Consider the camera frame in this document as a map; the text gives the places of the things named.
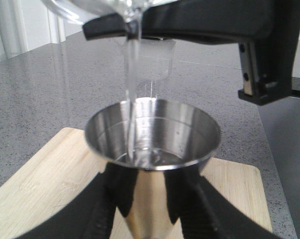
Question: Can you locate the steel double jigger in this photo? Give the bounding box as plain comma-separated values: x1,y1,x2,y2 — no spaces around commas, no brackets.
85,98,221,239

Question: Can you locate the wooden cutting board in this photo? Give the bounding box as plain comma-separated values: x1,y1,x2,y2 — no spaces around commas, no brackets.
0,127,272,239

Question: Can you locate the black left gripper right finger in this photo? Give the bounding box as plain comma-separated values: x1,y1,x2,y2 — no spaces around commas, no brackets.
164,169,277,239

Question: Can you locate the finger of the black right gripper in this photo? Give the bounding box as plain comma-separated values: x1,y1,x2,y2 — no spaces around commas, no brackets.
82,0,300,106

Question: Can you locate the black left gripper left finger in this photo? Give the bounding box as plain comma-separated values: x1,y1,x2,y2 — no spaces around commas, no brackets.
20,163,137,239

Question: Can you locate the small glass beaker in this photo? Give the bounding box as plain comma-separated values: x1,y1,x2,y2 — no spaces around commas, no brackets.
43,0,170,80

